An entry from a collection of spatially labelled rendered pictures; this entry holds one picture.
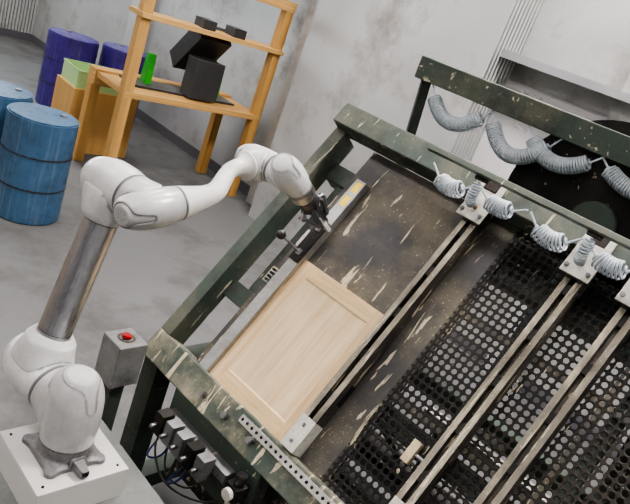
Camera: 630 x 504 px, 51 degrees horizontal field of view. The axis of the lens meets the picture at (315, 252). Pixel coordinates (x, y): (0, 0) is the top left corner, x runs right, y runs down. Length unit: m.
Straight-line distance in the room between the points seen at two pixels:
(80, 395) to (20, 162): 3.58
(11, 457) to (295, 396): 0.91
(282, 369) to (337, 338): 0.23
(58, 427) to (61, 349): 0.23
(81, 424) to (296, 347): 0.83
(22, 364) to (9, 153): 3.45
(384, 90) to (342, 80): 0.51
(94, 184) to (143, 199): 0.19
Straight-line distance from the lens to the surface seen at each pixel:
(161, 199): 1.81
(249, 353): 2.51
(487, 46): 5.49
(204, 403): 2.50
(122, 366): 2.55
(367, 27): 6.22
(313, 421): 2.27
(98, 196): 1.90
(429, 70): 3.10
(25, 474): 2.07
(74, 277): 2.00
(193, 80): 6.84
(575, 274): 2.23
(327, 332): 2.42
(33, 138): 5.29
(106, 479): 2.12
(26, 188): 5.42
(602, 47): 5.55
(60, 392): 1.97
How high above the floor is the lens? 2.27
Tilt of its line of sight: 20 degrees down
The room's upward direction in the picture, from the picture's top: 21 degrees clockwise
